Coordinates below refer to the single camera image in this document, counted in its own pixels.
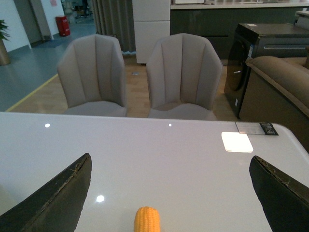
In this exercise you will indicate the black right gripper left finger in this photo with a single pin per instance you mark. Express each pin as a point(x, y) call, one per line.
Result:
point(56, 206)

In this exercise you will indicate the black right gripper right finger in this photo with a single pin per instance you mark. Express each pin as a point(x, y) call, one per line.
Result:
point(285, 201)

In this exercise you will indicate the yellow corn cob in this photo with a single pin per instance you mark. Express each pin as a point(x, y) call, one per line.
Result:
point(147, 219)

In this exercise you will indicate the table corner label sticker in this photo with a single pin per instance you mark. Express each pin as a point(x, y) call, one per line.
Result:
point(263, 128)

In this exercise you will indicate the tan sofa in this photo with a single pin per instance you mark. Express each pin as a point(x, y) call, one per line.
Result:
point(278, 92)

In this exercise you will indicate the left beige upholstered chair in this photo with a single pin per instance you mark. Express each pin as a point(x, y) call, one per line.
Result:
point(93, 77)

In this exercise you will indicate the beige upholstered chair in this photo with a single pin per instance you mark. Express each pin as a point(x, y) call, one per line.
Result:
point(93, 77)
point(183, 74)

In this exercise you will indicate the potted plant gold vase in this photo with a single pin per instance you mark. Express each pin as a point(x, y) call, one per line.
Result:
point(4, 57)

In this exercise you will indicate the right beige upholstered chair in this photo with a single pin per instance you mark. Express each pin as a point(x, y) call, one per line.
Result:
point(183, 74)

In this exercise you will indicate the red bin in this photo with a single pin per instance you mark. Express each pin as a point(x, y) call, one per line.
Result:
point(62, 25)

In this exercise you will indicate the dark kitchen counter cabinet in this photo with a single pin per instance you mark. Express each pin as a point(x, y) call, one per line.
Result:
point(218, 22)

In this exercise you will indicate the grey curtain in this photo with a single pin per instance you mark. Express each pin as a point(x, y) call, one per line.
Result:
point(115, 18)

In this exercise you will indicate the white refrigerator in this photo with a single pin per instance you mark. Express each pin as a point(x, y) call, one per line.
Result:
point(151, 23)

